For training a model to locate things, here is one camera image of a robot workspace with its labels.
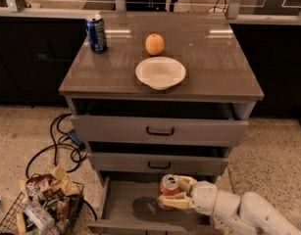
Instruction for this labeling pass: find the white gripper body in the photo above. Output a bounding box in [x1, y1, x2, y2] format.
[190, 181, 219, 215]

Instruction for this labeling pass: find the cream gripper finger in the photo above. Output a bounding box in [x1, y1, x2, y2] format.
[177, 175, 197, 195]
[159, 192, 193, 210]

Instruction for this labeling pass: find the red coke can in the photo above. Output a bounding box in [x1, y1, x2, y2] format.
[158, 174, 180, 196]

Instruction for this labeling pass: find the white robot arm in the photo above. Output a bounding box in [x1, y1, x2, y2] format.
[158, 174, 301, 235]

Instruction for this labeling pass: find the bottom drawer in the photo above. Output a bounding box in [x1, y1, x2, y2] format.
[87, 173, 223, 235]

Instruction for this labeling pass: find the drawer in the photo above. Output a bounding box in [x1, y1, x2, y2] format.
[87, 173, 223, 235]
[71, 116, 248, 147]
[89, 153, 228, 175]

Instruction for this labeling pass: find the middle drawer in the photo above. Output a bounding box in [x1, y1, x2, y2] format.
[89, 153, 228, 175]

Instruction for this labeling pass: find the grey drawer cabinet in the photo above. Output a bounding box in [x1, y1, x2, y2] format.
[60, 12, 264, 235]

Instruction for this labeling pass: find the top drawer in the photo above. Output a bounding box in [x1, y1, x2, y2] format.
[71, 116, 248, 147]

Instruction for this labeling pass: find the blue pepsi can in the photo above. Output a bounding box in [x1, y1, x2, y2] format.
[85, 15, 108, 53]

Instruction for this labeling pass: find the white bowl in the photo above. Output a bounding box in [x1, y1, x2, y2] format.
[135, 57, 186, 90]

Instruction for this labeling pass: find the brown snack bag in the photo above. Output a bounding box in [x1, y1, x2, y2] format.
[19, 164, 79, 202]

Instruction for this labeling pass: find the orange fruit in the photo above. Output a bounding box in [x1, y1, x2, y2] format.
[145, 34, 165, 56]

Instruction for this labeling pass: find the clear plastic bottle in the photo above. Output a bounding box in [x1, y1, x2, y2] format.
[24, 202, 55, 232]

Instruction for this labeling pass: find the black cable on floor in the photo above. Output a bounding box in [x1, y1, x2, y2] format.
[25, 113, 89, 179]

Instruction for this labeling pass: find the black wire basket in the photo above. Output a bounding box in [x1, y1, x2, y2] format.
[0, 181, 84, 235]

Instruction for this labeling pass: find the black cable behind cabinet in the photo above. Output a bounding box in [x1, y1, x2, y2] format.
[207, 0, 228, 14]

